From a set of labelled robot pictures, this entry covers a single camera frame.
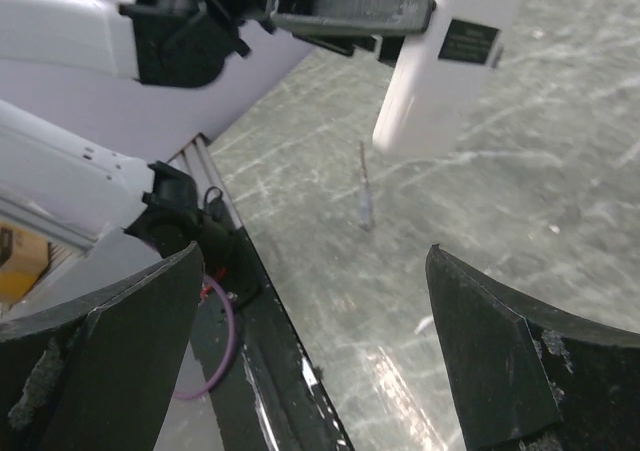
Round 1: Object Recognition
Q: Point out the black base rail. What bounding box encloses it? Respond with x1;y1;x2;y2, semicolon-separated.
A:
191;206;352;451

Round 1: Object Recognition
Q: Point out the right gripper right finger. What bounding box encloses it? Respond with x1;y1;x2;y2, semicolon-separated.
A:
425;245;639;450

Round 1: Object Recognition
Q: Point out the clear handled screwdriver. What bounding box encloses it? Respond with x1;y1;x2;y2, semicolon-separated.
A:
359;141;374;231

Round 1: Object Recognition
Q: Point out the cardboard box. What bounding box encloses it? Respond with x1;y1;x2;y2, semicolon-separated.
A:
1;222;50;305

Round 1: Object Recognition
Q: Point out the white remote control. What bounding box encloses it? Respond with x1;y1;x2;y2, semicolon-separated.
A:
372;0;523;158

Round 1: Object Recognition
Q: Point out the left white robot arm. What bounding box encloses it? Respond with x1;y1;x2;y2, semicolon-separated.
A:
1;0;435;158

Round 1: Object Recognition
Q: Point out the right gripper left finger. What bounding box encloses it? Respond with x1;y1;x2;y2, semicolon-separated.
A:
1;244;204;450

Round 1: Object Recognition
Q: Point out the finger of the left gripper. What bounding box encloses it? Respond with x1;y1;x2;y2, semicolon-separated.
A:
267;0;435;37

